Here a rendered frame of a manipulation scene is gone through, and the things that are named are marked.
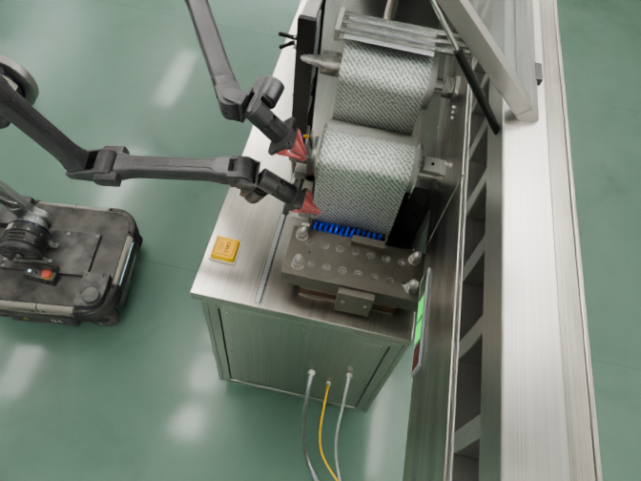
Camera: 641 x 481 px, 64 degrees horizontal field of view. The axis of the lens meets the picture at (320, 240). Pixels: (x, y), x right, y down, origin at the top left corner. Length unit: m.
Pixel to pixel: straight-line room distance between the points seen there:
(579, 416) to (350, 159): 0.76
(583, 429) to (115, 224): 2.08
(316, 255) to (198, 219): 1.41
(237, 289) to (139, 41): 2.58
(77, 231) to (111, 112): 1.05
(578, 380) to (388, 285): 0.60
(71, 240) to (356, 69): 1.57
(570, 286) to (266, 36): 3.10
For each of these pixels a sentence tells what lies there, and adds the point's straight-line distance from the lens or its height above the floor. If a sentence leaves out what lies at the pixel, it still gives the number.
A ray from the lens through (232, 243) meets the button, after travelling 1.59.
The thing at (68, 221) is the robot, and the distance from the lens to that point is 2.62.
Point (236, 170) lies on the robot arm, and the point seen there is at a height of 1.21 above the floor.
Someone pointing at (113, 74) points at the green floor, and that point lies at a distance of 3.63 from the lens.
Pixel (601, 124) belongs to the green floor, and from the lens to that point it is 3.94.
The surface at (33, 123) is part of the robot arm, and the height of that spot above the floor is 1.32.
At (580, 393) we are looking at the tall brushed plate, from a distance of 1.01.
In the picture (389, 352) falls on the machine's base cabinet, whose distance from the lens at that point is 1.63.
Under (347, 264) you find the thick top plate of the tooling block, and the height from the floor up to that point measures 1.03.
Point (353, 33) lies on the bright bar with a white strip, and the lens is 1.43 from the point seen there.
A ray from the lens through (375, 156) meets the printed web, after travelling 1.32.
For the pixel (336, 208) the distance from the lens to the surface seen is 1.46.
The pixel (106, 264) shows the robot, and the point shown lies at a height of 0.24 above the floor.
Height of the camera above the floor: 2.27
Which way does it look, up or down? 57 degrees down
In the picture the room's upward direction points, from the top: 10 degrees clockwise
